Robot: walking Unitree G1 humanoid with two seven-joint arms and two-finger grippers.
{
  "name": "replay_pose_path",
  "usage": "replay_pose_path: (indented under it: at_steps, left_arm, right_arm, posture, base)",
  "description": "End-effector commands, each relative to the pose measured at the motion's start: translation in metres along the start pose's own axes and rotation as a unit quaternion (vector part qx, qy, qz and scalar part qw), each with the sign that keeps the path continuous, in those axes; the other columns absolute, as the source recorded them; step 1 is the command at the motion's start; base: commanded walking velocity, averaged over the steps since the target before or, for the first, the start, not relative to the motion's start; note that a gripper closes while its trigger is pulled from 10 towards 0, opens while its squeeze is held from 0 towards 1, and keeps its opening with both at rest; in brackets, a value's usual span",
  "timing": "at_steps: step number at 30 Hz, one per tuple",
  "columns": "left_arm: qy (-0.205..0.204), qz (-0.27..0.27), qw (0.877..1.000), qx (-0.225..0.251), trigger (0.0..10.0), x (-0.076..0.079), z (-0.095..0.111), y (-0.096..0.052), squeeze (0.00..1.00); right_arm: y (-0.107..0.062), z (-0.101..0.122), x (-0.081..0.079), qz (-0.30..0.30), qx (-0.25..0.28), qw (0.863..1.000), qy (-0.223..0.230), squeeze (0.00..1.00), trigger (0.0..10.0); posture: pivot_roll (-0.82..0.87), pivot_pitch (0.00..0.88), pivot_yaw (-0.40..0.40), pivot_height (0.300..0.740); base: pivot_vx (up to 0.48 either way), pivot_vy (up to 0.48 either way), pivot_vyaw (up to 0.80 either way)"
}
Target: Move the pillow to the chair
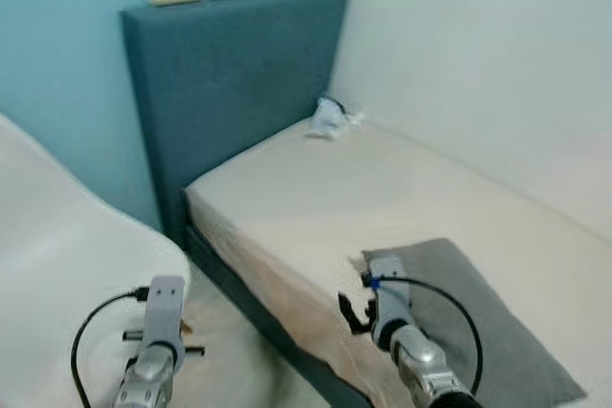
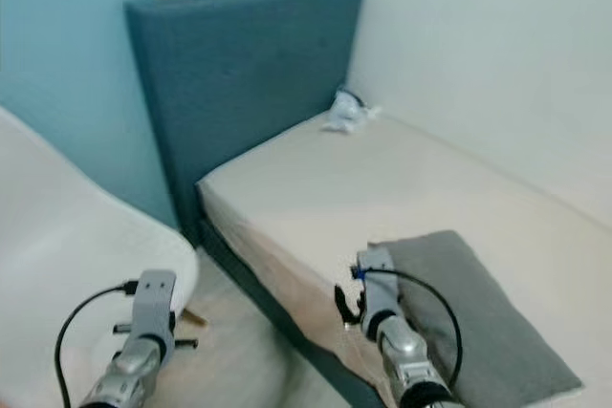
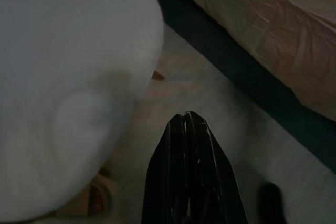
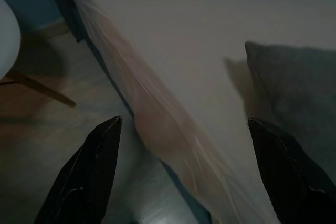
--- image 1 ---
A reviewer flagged grey pillow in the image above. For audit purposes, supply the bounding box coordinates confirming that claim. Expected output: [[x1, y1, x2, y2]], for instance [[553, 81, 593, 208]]
[[361, 238, 588, 408]]

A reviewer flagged white plastic shell chair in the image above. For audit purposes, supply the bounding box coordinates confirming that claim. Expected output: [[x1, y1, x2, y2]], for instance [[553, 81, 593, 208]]
[[0, 112, 193, 408]]

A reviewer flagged dark bed base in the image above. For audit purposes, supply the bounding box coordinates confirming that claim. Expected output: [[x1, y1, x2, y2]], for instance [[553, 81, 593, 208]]
[[182, 225, 374, 408]]

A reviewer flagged beige mattress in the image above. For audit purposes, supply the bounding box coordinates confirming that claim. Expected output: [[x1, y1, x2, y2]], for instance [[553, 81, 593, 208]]
[[185, 118, 612, 408]]

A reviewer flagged crumpled white cloth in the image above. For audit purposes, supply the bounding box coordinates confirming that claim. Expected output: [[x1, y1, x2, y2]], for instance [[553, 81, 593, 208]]
[[305, 95, 367, 140]]

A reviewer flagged blue-grey upholstered headboard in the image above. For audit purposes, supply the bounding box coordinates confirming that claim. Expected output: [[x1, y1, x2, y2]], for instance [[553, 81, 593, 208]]
[[120, 0, 352, 245]]

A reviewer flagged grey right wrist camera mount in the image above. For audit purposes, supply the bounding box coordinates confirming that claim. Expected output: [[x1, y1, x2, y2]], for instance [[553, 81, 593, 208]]
[[367, 254, 414, 349]]

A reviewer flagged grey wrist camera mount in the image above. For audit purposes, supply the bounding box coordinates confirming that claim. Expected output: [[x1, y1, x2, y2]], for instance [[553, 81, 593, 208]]
[[142, 275, 186, 348], [367, 254, 414, 349]]

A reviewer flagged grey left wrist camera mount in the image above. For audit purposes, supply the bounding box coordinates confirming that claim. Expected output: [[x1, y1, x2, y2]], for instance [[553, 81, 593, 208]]
[[142, 275, 186, 348]]

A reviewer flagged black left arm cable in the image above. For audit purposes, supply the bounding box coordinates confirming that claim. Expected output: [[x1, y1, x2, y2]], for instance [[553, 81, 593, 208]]
[[71, 287, 150, 408]]

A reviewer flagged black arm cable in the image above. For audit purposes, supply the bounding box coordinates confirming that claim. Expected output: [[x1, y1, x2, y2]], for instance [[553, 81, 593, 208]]
[[375, 275, 484, 397], [71, 287, 150, 408]]

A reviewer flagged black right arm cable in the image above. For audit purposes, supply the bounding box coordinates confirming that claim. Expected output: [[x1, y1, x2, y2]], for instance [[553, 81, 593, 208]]
[[375, 275, 484, 397]]

